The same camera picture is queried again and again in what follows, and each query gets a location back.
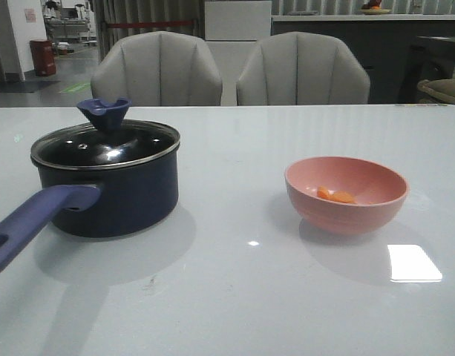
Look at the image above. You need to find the grey counter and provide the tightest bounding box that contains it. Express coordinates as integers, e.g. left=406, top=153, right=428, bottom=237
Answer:
left=272, top=14, right=455, bottom=104

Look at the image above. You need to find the white cabinet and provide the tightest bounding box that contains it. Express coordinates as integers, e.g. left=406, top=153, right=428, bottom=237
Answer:
left=204, top=1, right=272, bottom=106

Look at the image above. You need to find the glass lid blue knob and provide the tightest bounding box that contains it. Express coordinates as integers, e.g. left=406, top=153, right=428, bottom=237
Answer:
left=30, top=98, right=180, bottom=171

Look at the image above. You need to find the grey upholstered chair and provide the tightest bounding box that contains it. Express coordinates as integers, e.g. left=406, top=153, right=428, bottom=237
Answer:
left=236, top=32, right=370, bottom=106
left=91, top=31, right=223, bottom=107

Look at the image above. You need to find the right grey upholstered chair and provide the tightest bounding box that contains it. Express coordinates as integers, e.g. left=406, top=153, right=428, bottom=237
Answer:
left=236, top=32, right=370, bottom=106

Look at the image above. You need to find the fruit plate on counter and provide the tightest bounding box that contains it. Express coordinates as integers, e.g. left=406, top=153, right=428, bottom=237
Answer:
left=360, top=0, right=390, bottom=15

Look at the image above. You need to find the dark blue saucepan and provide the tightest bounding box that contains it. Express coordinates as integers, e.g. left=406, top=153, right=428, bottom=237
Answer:
left=0, top=124, right=181, bottom=280

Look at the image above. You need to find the red trash bin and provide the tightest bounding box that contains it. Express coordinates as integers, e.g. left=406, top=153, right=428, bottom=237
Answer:
left=30, top=39, right=56, bottom=76

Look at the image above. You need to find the beige cushion basket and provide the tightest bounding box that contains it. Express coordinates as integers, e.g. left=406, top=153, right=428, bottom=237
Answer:
left=416, top=79, right=455, bottom=105

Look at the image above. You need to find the orange ham slice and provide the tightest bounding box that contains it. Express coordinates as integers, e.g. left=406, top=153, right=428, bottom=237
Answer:
left=330, top=191, right=356, bottom=204
left=316, top=186, right=333, bottom=200

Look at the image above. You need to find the left grey upholstered chair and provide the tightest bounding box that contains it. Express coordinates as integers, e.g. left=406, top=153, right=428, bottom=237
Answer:
left=91, top=31, right=223, bottom=107

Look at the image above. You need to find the pink bowl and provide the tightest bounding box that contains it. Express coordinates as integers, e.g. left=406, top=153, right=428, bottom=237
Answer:
left=284, top=156, right=409, bottom=235

